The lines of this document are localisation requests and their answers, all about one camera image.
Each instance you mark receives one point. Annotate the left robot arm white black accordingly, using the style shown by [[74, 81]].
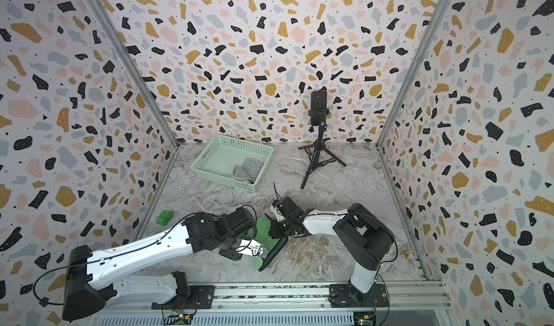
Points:
[[94, 279]]

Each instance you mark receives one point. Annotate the small gold round object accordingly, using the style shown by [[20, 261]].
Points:
[[407, 253]]

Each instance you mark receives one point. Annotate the aluminium corner post right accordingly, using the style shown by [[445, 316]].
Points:
[[417, 61]]

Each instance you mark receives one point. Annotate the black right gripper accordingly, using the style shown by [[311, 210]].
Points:
[[273, 232]]

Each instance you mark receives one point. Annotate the small green toy block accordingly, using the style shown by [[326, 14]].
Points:
[[164, 218]]

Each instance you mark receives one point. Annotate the mint green plastic basket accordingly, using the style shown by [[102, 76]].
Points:
[[217, 161]]

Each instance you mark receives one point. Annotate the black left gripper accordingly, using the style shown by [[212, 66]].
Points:
[[233, 254]]

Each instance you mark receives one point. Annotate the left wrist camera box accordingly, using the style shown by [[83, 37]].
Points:
[[258, 250]]

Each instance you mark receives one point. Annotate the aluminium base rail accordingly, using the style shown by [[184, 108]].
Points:
[[317, 303]]

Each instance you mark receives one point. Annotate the black camera tripod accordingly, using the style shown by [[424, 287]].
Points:
[[314, 152]]

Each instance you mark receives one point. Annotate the aluminium corner post left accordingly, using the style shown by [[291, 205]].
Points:
[[119, 47]]

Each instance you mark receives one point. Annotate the green and grey dishcloth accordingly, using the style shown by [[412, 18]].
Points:
[[273, 246]]

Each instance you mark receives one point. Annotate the aluminium corner post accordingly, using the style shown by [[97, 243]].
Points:
[[417, 61], [119, 47]]

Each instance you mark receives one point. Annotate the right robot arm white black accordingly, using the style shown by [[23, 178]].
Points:
[[366, 238]]

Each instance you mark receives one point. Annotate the black phone on tripod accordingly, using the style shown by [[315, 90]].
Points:
[[318, 107]]

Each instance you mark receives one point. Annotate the grey patterned cloth in basket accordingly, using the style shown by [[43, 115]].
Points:
[[248, 171]]

